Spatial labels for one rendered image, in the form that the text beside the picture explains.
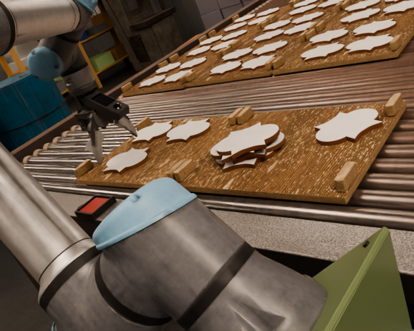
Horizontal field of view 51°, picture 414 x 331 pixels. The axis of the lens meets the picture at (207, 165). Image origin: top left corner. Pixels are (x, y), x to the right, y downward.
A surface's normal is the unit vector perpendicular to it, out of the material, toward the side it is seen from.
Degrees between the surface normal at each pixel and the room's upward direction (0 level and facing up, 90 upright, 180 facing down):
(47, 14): 98
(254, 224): 0
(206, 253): 47
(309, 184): 0
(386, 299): 90
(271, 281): 31
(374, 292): 90
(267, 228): 0
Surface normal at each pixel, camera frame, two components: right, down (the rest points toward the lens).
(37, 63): -0.04, 0.46
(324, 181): -0.36, -0.84
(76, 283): -0.04, -0.30
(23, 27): 0.98, 0.19
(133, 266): -0.43, 0.20
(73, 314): -0.33, 0.01
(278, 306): -0.03, -0.65
